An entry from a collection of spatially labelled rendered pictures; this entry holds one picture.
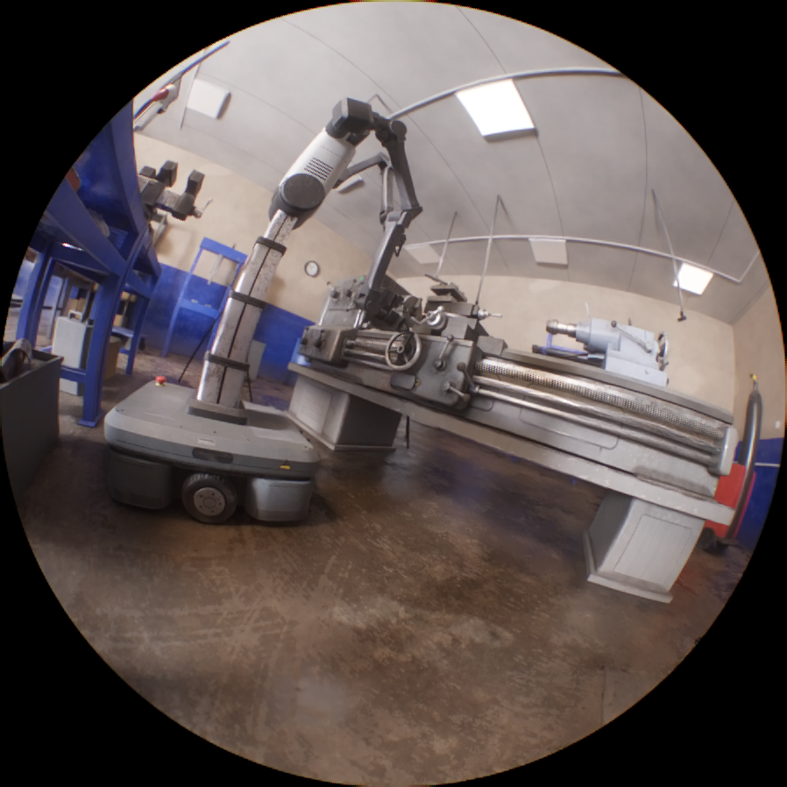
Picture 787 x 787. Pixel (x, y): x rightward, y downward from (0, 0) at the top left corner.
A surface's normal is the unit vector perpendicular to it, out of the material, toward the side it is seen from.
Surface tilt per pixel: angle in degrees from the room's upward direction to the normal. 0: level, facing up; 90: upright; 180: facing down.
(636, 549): 90
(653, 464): 90
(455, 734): 0
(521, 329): 90
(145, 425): 45
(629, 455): 90
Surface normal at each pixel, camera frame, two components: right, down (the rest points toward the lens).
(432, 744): 0.29, -0.96
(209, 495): 0.62, 0.21
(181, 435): 0.65, -0.53
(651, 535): -0.61, -0.18
